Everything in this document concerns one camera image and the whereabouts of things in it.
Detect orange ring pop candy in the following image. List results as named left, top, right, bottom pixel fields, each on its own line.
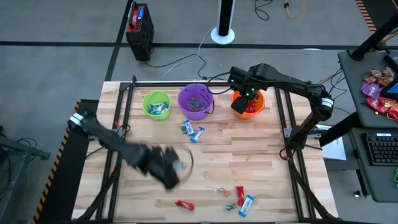
left=213, top=185, right=232, bottom=198

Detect purple candy bag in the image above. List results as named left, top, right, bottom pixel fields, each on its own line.
left=360, top=80, right=383, bottom=100

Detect brown candy bags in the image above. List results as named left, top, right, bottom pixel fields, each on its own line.
left=363, top=67, right=396, bottom=86

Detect red candy pile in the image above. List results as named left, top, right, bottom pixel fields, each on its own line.
left=366, top=96, right=398, bottom=121

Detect orange plastic bucket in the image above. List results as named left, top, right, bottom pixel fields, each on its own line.
left=231, top=89, right=267, bottom=120

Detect green plastic bucket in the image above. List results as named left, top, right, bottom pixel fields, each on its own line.
left=142, top=90, right=172, bottom=122

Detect purple plastic bucket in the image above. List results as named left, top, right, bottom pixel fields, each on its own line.
left=177, top=83, right=215, bottom=121

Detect white paper sheet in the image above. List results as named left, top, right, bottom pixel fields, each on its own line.
left=322, top=124, right=348, bottom=161

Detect grey side desk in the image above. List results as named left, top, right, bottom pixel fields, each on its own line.
left=337, top=49, right=398, bottom=203

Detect red black tool case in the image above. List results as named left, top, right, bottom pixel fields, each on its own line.
left=125, top=1, right=155, bottom=62

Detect black monitor pole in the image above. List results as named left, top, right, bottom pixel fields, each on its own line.
left=349, top=11, right=398, bottom=62

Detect orange black hazard tape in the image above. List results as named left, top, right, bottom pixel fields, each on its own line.
left=355, top=0, right=377, bottom=34

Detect black laptop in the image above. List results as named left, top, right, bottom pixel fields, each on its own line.
left=381, top=51, right=398, bottom=100

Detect black keyboard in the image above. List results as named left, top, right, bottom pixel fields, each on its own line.
left=361, top=133, right=398, bottom=167

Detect black metal stand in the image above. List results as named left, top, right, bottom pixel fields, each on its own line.
left=0, top=124, right=52, bottom=200

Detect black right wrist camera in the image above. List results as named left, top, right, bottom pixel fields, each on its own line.
left=231, top=96, right=249, bottom=114

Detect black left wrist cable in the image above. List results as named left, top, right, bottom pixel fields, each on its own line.
left=174, top=144, right=195, bottom=183

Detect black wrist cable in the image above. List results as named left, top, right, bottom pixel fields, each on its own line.
left=206, top=72, right=237, bottom=95
left=174, top=144, right=195, bottom=183

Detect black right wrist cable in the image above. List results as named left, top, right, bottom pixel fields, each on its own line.
left=206, top=72, right=237, bottom=95

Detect white floor cable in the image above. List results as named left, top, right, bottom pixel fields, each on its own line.
left=160, top=27, right=217, bottom=80

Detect desk side cables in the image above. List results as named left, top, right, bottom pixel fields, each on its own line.
left=312, top=67, right=348, bottom=94

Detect black looped floor cable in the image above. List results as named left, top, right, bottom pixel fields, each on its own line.
left=254, top=0, right=274, bottom=22

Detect white black post stand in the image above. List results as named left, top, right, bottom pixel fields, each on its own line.
left=210, top=0, right=236, bottom=45

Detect yellow floor cable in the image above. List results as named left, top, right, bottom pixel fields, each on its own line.
left=282, top=0, right=309, bottom=19

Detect black hazard striped base plate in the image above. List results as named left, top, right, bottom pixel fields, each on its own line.
left=30, top=98, right=100, bottom=224

